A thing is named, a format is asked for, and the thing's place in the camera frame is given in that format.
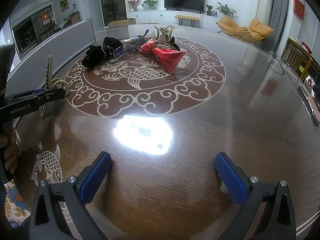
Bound gold beaded hair clip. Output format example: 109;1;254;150
41;55;69;118

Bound left human hand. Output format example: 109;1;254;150
1;127;20;174

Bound grey storage bin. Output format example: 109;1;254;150
5;19;96;96

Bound black velvet scrunchie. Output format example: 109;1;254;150
81;37;123;69

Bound dark glass display cabinet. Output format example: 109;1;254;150
100;0;127;27

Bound red flower vase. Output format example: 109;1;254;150
128;0;140;11

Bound red folded paper packet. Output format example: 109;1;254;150
139;39;185;74

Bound gold rhinestone hair clip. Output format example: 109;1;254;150
152;25;180;51

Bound green potted plant left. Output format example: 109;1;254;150
143;0;160;10

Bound green potted plant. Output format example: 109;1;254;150
143;0;160;10
216;2;236;17

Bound black eyeglasses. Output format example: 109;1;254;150
267;51;299;83

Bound wooden bench with black legs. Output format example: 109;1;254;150
174;15;200;28

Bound wooden dining chair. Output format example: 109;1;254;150
282;38;313;81

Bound black flat television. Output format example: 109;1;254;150
164;0;205;11

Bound white tv cabinet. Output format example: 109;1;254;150
127;10;220;31

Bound small potted plant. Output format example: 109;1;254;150
206;4;213;16

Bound yellow lounge chair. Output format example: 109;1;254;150
217;16;274;43

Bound green potted plant right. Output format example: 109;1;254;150
216;2;236;17

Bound grey curtain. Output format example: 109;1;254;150
262;0;289;53

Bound white standing air conditioner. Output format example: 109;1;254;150
252;0;273;25

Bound red wall hanging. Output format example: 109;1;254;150
293;0;305;20

